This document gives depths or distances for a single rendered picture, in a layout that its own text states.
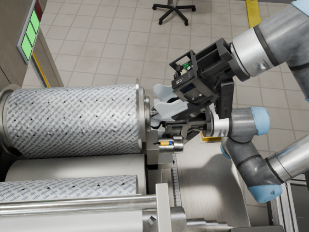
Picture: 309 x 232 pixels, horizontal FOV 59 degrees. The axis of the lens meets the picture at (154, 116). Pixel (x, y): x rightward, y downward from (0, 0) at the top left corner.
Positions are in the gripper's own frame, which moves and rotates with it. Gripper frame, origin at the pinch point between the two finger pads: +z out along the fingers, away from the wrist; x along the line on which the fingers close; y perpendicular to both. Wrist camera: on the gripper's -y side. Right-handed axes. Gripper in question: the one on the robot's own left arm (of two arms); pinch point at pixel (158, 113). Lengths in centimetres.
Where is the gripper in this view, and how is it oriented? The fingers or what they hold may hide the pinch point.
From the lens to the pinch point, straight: 58.3
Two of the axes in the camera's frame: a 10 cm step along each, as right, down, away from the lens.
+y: -6.4, -4.1, -6.5
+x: 0.6, 8.1, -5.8
